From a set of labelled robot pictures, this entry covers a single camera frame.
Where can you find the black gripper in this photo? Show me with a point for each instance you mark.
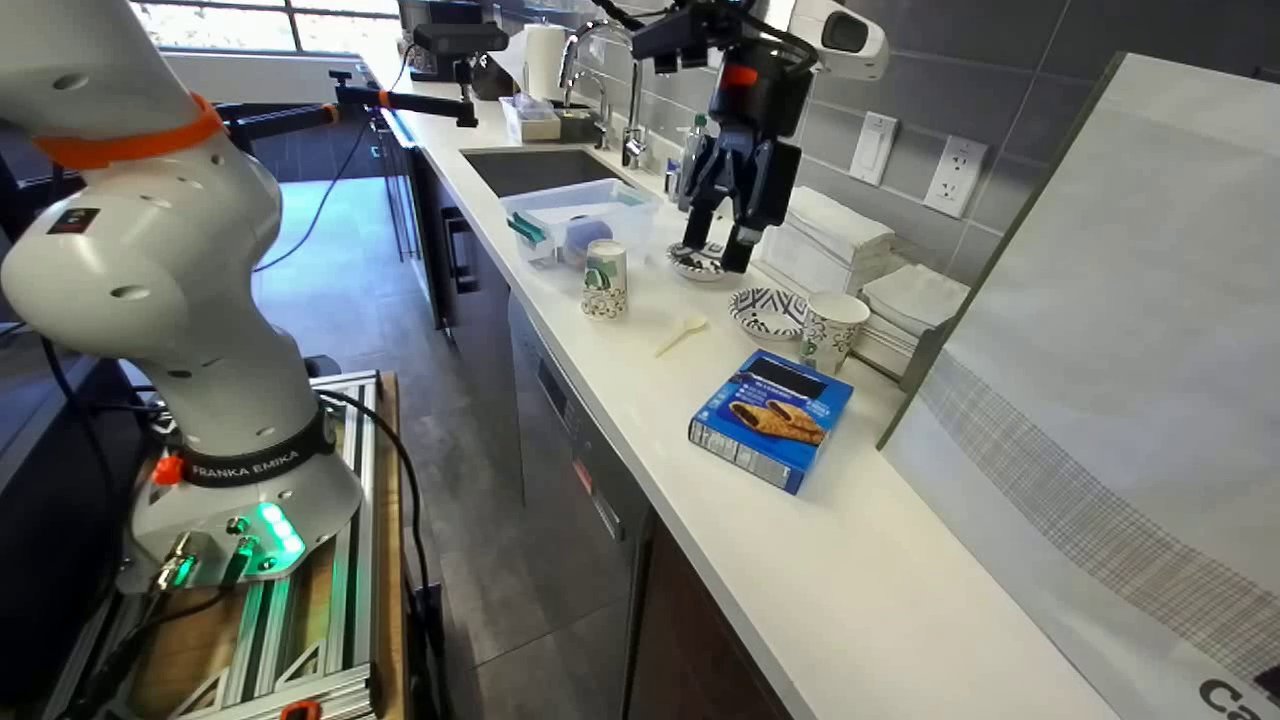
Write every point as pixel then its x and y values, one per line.
pixel 751 161

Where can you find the white plastic spoon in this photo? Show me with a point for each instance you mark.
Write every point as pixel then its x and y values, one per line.
pixel 677 336

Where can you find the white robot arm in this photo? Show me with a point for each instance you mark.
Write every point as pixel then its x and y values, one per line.
pixel 155 264

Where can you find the blue patterned bowl near bin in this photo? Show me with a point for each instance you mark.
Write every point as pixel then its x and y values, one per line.
pixel 699 261

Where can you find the blue patterned bowl near cup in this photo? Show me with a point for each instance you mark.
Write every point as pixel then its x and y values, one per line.
pixel 768 313

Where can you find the green white paper cup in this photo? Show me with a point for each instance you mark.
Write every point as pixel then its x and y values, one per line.
pixel 606 281

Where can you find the patterned paper cup by bag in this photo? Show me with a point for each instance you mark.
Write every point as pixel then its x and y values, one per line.
pixel 829 330

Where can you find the clear plastic bin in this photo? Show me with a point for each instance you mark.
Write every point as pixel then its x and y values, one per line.
pixel 556 227

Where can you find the blue snack box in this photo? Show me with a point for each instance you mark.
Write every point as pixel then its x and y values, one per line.
pixel 768 419

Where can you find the metal napkin holder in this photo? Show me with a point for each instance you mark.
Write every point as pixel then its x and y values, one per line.
pixel 904 306

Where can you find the kitchen sink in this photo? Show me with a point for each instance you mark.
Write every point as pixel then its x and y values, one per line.
pixel 512 172

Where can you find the paper towel roll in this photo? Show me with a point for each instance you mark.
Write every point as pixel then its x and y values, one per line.
pixel 541 60

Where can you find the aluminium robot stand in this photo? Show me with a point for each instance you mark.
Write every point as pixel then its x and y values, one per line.
pixel 262 604

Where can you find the white wall outlet left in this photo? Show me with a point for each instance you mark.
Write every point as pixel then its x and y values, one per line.
pixel 873 146

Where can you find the white wall outlet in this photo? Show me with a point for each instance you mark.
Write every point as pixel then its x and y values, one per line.
pixel 873 146
pixel 958 172

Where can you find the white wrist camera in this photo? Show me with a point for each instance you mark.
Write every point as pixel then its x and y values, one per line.
pixel 842 37

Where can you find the white wall outlet right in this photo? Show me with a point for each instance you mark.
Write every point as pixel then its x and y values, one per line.
pixel 958 172

